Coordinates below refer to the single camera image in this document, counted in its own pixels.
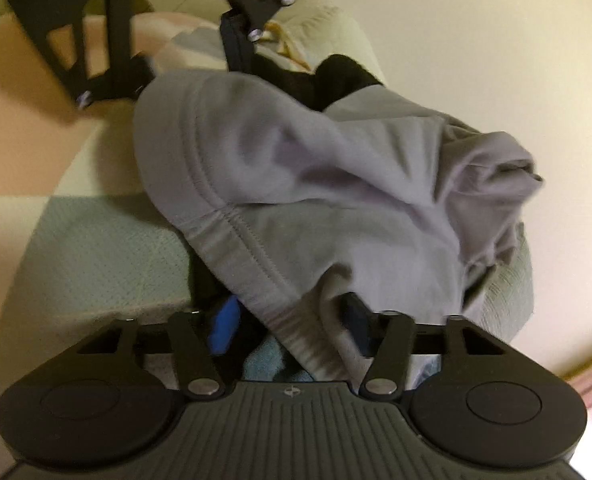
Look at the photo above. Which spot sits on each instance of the grey sweatshirt garment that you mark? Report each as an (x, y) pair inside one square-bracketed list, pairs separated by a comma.
[(290, 209)]

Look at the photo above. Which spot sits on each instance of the black garment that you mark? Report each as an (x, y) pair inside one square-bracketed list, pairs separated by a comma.
[(335, 78)]

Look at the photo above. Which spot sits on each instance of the blue denim garment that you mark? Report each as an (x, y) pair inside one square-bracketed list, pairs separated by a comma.
[(271, 362)]

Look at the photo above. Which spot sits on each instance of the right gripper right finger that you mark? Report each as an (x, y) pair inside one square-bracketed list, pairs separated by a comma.
[(385, 338)]

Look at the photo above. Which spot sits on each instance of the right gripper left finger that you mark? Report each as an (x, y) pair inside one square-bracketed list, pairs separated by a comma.
[(199, 343)]

